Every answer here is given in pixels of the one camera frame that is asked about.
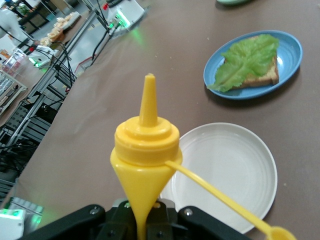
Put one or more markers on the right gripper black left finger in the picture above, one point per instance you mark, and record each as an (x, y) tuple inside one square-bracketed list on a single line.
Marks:
[(75, 225)]

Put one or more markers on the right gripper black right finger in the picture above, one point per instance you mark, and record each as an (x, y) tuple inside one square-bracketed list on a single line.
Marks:
[(200, 225)]

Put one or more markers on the yellow squeeze bottle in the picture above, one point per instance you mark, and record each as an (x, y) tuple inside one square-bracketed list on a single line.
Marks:
[(145, 150)]

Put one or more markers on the brown bread slice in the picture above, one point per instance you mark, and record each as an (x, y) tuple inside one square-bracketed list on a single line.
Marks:
[(260, 78)]

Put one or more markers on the green lettuce leaf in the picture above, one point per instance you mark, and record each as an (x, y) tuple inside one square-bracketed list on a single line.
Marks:
[(245, 60)]

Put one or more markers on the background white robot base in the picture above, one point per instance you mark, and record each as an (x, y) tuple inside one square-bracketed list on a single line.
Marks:
[(42, 58)]

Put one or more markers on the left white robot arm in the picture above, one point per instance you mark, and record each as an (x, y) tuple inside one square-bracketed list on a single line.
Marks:
[(130, 10)]

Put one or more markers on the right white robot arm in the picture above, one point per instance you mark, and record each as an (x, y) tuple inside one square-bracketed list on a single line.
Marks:
[(10, 228)]

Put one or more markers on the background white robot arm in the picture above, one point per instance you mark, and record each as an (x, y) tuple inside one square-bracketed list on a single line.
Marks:
[(10, 25)]

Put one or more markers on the beige round plate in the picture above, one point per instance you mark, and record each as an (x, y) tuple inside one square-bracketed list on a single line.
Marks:
[(225, 162)]

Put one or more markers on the blue round plate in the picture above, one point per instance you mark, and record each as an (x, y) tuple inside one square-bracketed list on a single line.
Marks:
[(287, 57)]

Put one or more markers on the green round plate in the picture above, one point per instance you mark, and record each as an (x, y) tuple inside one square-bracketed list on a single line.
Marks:
[(232, 2)]

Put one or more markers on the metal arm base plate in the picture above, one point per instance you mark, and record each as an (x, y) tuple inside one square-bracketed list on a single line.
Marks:
[(30, 206)]

